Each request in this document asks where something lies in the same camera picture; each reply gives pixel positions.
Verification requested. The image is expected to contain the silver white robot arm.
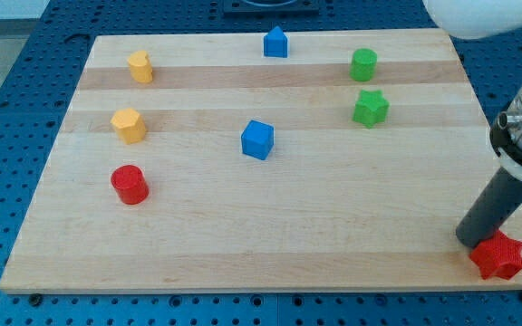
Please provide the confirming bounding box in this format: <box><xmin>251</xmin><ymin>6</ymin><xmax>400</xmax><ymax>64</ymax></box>
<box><xmin>423</xmin><ymin>0</ymin><xmax>522</xmax><ymax>181</ymax></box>

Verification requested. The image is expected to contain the blue cube block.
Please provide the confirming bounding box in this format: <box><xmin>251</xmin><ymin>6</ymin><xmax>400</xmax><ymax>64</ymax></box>
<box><xmin>241</xmin><ymin>120</ymin><xmax>275</xmax><ymax>160</ymax></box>

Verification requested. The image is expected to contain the wooden board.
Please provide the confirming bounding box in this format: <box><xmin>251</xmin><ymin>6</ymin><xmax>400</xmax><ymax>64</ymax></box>
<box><xmin>0</xmin><ymin>28</ymin><xmax>522</xmax><ymax>294</ymax></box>

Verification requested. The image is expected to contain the blue house-shaped block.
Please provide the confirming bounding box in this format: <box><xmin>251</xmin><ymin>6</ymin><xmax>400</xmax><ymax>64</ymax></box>
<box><xmin>263</xmin><ymin>26</ymin><xmax>289</xmax><ymax>58</ymax></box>

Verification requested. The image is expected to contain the green star block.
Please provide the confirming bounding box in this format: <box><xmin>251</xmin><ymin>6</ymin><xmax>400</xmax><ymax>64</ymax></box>
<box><xmin>353</xmin><ymin>90</ymin><xmax>390</xmax><ymax>129</ymax></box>

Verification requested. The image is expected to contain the red cylinder block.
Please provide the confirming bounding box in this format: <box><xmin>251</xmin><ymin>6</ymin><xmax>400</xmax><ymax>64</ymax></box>
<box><xmin>111</xmin><ymin>165</ymin><xmax>150</xmax><ymax>205</ymax></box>

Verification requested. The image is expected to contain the yellow hexagon block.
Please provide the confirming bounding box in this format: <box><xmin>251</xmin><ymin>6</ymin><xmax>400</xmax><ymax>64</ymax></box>
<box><xmin>111</xmin><ymin>108</ymin><xmax>147</xmax><ymax>145</ymax></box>

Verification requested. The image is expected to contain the green cylinder block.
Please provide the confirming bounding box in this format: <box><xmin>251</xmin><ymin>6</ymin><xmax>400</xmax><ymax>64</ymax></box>
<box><xmin>349</xmin><ymin>48</ymin><xmax>378</xmax><ymax>82</ymax></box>

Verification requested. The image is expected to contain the yellow heart block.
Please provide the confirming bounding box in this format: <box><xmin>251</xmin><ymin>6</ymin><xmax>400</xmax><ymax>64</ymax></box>
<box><xmin>127</xmin><ymin>50</ymin><xmax>153</xmax><ymax>83</ymax></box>

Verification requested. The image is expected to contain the grey cylindrical pointer rod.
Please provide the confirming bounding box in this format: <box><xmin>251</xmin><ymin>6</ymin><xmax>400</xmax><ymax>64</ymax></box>
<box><xmin>456</xmin><ymin>168</ymin><xmax>522</xmax><ymax>248</ymax></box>

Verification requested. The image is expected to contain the red star block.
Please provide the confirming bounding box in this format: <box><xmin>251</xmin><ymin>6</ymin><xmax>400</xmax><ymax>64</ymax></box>
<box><xmin>469</xmin><ymin>230</ymin><xmax>522</xmax><ymax>280</ymax></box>

